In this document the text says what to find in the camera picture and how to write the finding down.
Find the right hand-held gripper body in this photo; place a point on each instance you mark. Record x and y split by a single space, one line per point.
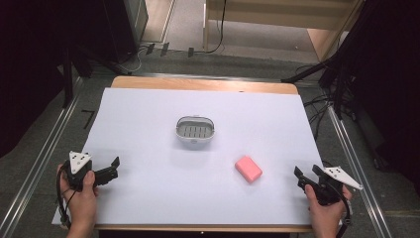
333 185

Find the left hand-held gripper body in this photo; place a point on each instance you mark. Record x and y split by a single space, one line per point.
78 162

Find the pink soap bar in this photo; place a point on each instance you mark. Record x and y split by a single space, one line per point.
248 169

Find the white soap dish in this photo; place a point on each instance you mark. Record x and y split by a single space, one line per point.
194 131

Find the person's right hand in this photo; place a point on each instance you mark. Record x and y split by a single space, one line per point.
325 213

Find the person's left hand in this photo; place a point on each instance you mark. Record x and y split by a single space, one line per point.
82 201

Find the white table sheet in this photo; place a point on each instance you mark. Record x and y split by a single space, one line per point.
148 198

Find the black metal stand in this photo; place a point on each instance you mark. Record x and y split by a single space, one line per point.
337 95
68 79

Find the black curtain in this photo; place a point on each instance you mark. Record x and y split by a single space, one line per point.
389 82
26 66

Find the wooden table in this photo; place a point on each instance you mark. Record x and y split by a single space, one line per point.
198 84

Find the black cabinet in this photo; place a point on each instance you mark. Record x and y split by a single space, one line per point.
122 29

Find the light wooden furniture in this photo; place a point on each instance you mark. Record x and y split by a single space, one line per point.
264 13

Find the metal floor rail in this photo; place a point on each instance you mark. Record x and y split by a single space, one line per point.
264 80
44 155
341 135

